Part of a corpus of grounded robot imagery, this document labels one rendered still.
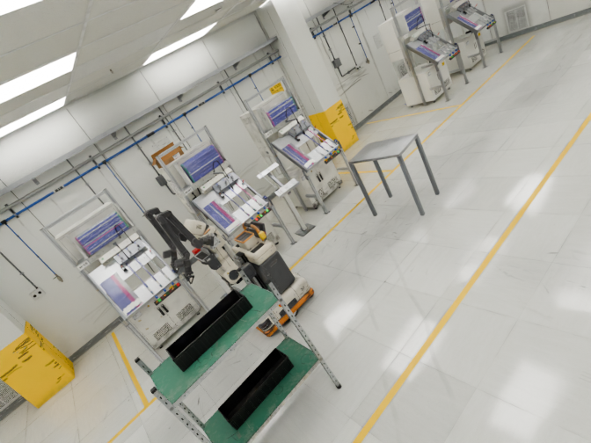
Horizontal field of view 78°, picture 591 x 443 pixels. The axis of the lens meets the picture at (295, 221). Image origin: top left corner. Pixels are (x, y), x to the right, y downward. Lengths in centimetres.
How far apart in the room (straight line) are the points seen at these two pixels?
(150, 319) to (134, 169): 248
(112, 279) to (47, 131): 247
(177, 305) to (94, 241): 121
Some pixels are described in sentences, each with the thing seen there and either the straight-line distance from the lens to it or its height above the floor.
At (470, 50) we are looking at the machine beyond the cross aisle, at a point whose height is 37.
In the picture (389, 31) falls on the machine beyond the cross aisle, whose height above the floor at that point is 155.
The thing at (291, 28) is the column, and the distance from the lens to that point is 727.
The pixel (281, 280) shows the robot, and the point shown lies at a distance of 366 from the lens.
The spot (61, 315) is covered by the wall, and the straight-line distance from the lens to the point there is 636.
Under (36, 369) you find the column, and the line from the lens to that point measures 603.
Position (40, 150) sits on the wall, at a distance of 611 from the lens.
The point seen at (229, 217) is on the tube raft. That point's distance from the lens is 468.
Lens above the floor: 224
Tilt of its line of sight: 23 degrees down
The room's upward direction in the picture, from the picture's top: 30 degrees counter-clockwise
